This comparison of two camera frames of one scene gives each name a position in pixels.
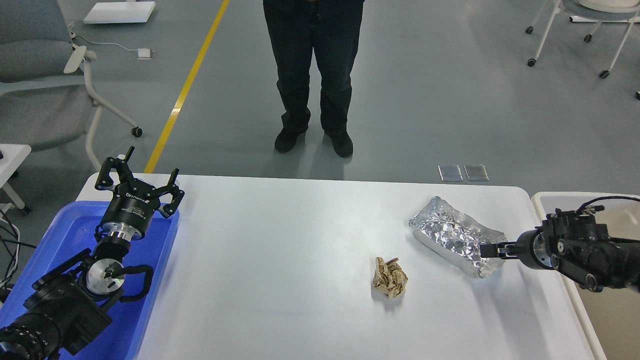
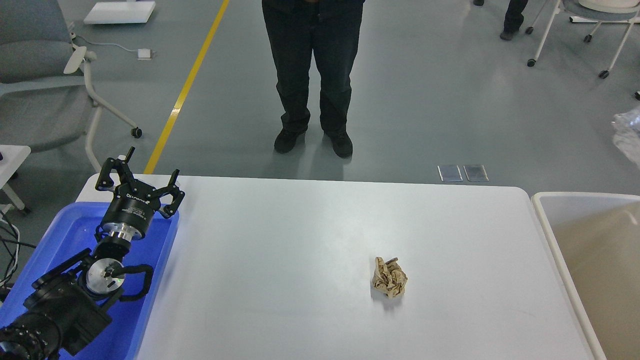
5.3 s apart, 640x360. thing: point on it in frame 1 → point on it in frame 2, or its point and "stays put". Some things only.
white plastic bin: [613, 314] stays put
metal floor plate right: [476, 173] stays put
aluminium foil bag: [454, 238] → [626, 127]
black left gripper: [132, 208] stays put
